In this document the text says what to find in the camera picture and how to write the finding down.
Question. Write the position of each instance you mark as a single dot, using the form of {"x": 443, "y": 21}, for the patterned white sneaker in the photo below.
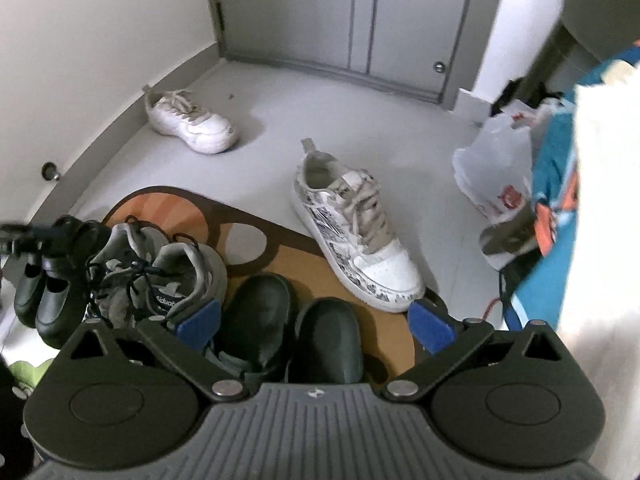
{"x": 350, "y": 230}

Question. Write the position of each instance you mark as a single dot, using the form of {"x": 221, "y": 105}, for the plain white sneaker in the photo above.
{"x": 195, "y": 122}

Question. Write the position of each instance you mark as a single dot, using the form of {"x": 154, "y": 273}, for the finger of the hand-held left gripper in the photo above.
{"x": 20, "y": 237}

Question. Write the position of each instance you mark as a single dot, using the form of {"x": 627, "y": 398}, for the black clog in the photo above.
{"x": 30, "y": 295}
{"x": 62, "y": 305}

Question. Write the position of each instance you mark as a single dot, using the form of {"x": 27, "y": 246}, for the orange cartoon door mat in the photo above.
{"x": 280, "y": 260}

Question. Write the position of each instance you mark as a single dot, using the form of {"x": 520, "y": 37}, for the grey door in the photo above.
{"x": 325, "y": 5}

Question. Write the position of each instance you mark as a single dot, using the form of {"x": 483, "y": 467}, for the black wall door stopper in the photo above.
{"x": 51, "y": 171}

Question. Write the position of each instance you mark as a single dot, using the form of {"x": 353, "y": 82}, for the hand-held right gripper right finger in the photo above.
{"x": 430, "y": 325}

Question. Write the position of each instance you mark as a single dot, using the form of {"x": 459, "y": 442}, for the white plastic bag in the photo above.
{"x": 495, "y": 165}

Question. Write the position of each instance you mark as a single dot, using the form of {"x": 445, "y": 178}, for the black slipper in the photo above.
{"x": 260, "y": 320}
{"x": 327, "y": 340}

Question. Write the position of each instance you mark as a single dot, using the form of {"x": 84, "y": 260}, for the metal door knob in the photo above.
{"x": 439, "y": 66}

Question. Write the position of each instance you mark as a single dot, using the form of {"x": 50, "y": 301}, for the teal jersey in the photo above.
{"x": 555, "y": 170}

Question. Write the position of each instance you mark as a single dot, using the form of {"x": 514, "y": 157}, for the green leaf mat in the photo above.
{"x": 30, "y": 372}

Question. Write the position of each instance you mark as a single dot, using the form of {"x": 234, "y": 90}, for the black bag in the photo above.
{"x": 507, "y": 97}

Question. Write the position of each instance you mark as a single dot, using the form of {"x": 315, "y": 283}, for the grey chunky sneaker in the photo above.
{"x": 185, "y": 275}
{"x": 115, "y": 270}

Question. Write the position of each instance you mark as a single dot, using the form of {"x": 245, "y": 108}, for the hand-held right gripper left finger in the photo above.
{"x": 200, "y": 322}

